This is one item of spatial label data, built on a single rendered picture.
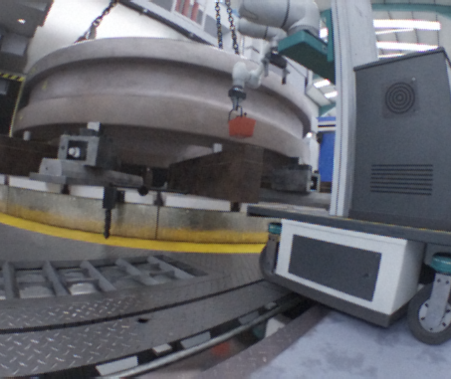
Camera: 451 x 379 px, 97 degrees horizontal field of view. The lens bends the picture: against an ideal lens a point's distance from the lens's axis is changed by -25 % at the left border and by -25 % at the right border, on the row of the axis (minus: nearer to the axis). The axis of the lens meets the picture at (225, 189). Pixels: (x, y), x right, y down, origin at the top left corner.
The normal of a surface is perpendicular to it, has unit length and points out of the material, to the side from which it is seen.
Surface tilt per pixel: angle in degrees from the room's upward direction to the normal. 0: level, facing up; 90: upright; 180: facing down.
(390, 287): 90
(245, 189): 90
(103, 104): 90
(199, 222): 90
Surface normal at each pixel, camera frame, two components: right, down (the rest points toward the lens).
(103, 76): -0.04, -0.02
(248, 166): 0.42, 0.04
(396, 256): -0.84, -0.10
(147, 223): 0.22, 0.01
